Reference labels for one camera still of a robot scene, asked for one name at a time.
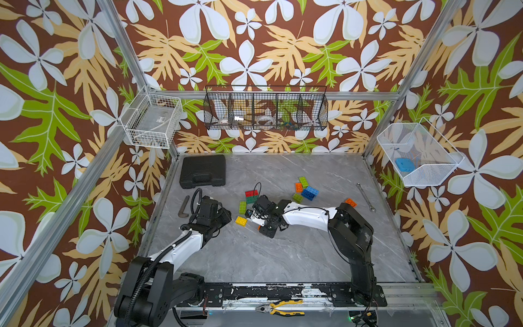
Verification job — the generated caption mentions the white wire basket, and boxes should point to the white wire basket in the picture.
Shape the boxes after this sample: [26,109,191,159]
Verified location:
[120,87,184,149]
[377,119,464,188]

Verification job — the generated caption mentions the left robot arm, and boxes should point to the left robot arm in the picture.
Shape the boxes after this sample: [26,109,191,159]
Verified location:
[114,196,232,326]

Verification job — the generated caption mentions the blue sponge in basket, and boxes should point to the blue sponge in basket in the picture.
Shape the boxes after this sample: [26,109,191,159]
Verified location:
[395,158,417,173]

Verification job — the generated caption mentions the small orange upturned lego brick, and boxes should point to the small orange upturned lego brick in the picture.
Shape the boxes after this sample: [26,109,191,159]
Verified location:
[345,198,357,208]

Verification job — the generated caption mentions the black plastic tool case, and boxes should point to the black plastic tool case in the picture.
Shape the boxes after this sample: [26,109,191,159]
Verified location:
[179,155,226,189]

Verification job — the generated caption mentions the yellow lego brick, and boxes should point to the yellow lego brick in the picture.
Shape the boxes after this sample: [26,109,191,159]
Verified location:
[235,216,248,227]

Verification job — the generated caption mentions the dark green lego brick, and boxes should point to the dark green lego brick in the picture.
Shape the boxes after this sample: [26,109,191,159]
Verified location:
[246,196,259,204]

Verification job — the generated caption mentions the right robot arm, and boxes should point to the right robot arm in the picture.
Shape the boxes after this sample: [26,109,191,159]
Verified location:
[246,196,378,305]

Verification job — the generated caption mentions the aluminium frame post left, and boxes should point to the aluminium frame post left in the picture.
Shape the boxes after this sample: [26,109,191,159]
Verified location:
[97,1,179,160]

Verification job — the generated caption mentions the white wire basket left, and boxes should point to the white wire basket left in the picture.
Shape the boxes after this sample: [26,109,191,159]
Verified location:
[120,87,184,149]

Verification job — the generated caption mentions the grey allen key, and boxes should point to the grey allen key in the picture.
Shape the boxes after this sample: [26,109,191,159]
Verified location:
[178,196,190,219]

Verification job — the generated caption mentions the black wire basket centre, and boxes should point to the black wire basket centre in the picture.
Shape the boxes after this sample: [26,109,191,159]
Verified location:
[202,85,328,131]

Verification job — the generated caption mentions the aluminium frame post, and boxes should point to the aluminium frame post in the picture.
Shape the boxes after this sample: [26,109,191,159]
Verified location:
[97,1,179,160]
[363,1,466,159]

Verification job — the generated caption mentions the dark blue upturned lego brick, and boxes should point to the dark blue upturned lego brick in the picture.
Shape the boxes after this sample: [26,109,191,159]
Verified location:
[301,189,316,201]

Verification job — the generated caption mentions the lime green lego brick front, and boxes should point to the lime green lego brick front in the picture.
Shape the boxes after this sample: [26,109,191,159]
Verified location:
[291,193,304,204]

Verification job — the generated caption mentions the red lego brick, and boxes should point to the red lego brick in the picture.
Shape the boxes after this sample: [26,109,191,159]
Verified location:
[245,189,259,198]

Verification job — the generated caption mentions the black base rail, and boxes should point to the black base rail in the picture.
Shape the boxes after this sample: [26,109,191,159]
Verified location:
[182,282,388,308]

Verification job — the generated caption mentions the light blue lego brick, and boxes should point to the light blue lego brick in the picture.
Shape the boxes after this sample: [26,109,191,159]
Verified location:
[304,186,319,196]

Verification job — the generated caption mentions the silver combination wrench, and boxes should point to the silver combination wrench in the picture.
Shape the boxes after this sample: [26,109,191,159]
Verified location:
[356,183,376,213]

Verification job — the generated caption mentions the white wire basket right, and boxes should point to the white wire basket right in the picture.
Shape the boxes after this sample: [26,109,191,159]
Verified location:
[377,119,464,188]

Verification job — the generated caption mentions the yellow black pliers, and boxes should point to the yellow black pliers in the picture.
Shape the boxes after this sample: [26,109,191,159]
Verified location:
[255,299,306,317]

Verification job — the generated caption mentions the aluminium frame post right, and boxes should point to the aluminium frame post right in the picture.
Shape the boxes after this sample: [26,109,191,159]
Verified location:
[363,1,466,159]

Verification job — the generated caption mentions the lime green long lego brick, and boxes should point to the lime green long lego brick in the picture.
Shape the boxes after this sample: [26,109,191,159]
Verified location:
[238,201,247,215]

